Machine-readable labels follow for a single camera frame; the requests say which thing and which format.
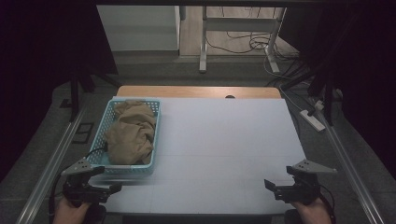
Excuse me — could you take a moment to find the white cabinet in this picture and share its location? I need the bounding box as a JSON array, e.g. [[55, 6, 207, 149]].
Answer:
[[96, 5, 181, 52]]

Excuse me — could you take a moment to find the light blue plastic basket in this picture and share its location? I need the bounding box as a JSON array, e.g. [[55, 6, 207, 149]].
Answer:
[[85, 96, 163, 175]]

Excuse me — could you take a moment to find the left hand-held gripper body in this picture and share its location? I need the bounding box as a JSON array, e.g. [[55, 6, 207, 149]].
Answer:
[[61, 158, 110, 207]]

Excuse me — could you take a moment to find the hand-held gripper black cable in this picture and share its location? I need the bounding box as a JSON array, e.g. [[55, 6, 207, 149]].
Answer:
[[48, 173, 64, 217], [318, 185, 337, 224]]

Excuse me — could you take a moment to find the tan cloth garment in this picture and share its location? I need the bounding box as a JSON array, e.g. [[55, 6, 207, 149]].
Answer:
[[85, 100, 157, 166]]

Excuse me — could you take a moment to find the person's left hand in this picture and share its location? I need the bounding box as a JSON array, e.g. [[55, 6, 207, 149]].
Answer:
[[53, 196, 91, 224]]

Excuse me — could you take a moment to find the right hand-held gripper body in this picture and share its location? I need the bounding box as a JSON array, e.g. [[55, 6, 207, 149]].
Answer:
[[274, 159, 338, 206]]

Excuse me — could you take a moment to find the left hand-held gripper black cable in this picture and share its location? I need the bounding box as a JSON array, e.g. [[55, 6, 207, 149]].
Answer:
[[48, 173, 64, 217]]

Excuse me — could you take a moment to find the aluminium floor rail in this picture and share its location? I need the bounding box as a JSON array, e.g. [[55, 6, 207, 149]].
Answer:
[[16, 102, 92, 224], [314, 104, 387, 224]]

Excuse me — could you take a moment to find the white table mat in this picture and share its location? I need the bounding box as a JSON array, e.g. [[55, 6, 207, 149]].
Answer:
[[88, 96, 307, 216]]

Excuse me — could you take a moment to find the right hand-held gripper black cable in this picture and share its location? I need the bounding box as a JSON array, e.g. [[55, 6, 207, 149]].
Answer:
[[318, 185, 337, 224]]

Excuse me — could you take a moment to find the person's right hand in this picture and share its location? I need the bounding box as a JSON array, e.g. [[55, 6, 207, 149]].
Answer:
[[290, 196, 332, 224]]

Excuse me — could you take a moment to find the dark curtain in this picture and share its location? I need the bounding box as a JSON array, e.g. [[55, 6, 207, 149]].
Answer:
[[0, 0, 119, 183], [279, 0, 396, 172]]

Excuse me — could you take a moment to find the tangle of floor cables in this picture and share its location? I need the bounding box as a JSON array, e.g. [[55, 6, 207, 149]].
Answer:
[[205, 29, 302, 63]]

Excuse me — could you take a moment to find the black metal stand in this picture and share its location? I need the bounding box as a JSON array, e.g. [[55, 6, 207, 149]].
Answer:
[[307, 62, 339, 127], [68, 69, 120, 123]]

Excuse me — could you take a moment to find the white desk frame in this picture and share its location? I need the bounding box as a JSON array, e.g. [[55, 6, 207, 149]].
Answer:
[[199, 6, 288, 75]]

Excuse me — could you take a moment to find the black floor plate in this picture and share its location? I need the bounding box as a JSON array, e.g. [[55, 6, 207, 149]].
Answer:
[[72, 122, 95, 145]]

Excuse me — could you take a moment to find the white power strip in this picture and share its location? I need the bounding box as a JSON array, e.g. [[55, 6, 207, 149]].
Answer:
[[299, 109, 327, 133]]

